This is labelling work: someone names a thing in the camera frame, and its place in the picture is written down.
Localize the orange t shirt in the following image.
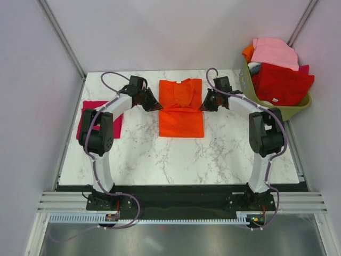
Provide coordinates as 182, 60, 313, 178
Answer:
159, 78, 205, 138

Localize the magenta t shirt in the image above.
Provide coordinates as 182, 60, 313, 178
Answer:
76, 101, 124, 140

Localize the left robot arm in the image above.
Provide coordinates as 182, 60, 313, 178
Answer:
78, 75, 163, 210

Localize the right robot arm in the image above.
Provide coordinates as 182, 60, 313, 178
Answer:
199, 76, 288, 211

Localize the teal garment in basket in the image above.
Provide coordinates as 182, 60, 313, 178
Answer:
249, 65, 261, 76

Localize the white garment in basket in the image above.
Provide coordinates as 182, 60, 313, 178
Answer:
248, 62, 261, 70

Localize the orange garment in basket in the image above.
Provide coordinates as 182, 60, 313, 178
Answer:
242, 44, 254, 63

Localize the red t shirt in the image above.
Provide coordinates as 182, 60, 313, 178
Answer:
251, 63, 315, 106

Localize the olive green laundry basket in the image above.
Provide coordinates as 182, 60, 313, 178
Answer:
239, 57, 312, 121

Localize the pink t shirt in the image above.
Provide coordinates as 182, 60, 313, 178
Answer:
251, 37, 299, 71

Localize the magenta garment in basket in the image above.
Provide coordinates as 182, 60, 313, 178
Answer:
298, 65, 310, 75

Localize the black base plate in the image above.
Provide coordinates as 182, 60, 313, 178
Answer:
57, 183, 278, 221

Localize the right aluminium rail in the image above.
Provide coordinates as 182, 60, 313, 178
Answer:
276, 121, 311, 192

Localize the white slotted cable duct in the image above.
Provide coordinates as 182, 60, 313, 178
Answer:
48, 213, 264, 225

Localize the left aluminium frame post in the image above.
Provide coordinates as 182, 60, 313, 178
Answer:
37, 0, 86, 82

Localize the aluminium frame post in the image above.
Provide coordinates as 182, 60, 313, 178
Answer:
287, 0, 320, 47
37, 0, 86, 82

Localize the right aluminium frame post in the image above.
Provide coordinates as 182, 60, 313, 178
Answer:
287, 0, 320, 47

